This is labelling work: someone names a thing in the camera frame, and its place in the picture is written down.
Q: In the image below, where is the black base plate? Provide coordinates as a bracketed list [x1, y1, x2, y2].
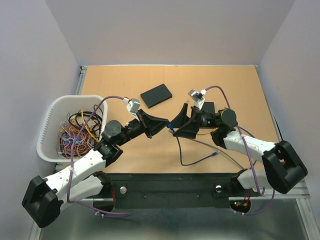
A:
[92, 173, 258, 209]

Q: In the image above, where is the blue ethernet cable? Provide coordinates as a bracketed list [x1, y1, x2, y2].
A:
[167, 122, 258, 168]

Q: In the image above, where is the yellow ethernet cable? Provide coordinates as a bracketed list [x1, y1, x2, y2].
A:
[183, 98, 213, 137]

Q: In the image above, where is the purple camera cable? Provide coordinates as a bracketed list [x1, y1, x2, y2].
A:
[203, 85, 276, 216]
[66, 95, 131, 218]

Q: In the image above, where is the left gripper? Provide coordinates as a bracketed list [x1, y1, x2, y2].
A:
[116, 109, 169, 147]

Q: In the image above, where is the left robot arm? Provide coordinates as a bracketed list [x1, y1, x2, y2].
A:
[21, 109, 169, 228]

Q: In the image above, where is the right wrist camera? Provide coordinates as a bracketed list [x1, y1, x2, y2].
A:
[188, 89, 207, 110]

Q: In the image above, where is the black network switch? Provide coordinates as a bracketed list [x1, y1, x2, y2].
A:
[140, 83, 173, 109]
[201, 101, 216, 114]

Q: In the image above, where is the tangled wire bundle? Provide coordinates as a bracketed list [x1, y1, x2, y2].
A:
[54, 103, 105, 160]

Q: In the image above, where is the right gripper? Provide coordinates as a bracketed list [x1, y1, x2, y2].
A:
[167, 101, 219, 139]

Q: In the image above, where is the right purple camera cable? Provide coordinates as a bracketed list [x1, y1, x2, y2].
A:
[203, 85, 276, 216]

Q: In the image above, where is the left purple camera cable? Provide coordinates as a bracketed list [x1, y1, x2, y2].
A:
[66, 95, 131, 218]

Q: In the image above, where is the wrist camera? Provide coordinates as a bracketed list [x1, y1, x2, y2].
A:
[188, 89, 207, 110]
[122, 97, 141, 114]

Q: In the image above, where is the aluminium frame rail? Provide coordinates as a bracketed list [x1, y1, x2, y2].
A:
[22, 65, 308, 239]

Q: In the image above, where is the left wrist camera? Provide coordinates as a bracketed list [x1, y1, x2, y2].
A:
[122, 97, 141, 114]

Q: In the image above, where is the white plastic bin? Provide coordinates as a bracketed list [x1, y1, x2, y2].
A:
[36, 95, 108, 164]

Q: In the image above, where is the grey ethernet cable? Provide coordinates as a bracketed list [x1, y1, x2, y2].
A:
[192, 139, 246, 171]

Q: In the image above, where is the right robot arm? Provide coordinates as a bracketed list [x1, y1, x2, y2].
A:
[170, 103, 308, 195]

